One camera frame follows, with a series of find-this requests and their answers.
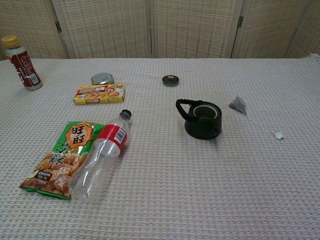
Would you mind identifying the grey pyramid tea bag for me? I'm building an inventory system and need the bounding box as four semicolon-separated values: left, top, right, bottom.
228;94;248;116

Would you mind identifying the black round teapot lid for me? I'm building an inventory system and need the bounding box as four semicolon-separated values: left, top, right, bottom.
161;74;180;87

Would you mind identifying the black cast iron teapot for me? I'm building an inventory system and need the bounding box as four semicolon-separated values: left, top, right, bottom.
175;98;223;140

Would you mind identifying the green snack bag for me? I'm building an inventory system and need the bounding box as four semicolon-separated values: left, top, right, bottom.
19;121;106;201

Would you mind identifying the clear plastic bottle red label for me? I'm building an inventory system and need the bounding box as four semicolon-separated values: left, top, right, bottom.
67;109;133;202

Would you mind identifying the yellow food box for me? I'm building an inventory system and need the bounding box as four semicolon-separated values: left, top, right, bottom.
74;83;126;106

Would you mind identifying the white waffle tablecloth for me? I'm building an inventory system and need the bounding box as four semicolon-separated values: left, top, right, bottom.
0;57;320;240

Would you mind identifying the round metal tin can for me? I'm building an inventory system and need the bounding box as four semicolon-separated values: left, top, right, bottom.
90;72;116;86

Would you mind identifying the woven folding screen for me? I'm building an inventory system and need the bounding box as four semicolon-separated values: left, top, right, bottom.
0;0;320;60

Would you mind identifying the sauce bottle with yellow cap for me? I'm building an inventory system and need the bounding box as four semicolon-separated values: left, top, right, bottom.
1;35;44;91

